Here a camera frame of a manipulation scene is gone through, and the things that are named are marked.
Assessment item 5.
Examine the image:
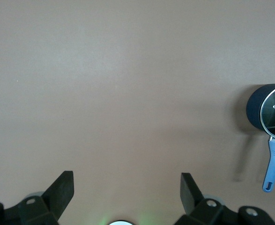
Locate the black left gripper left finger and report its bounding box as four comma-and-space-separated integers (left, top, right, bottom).
0, 170, 74, 225

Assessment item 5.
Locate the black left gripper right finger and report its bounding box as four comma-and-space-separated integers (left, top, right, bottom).
174, 172, 275, 225

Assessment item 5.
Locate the brown table cover sheet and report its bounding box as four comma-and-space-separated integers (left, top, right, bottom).
0, 0, 275, 225

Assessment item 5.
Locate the black saucepan with blue handle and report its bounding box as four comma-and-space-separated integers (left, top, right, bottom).
246, 83, 275, 193

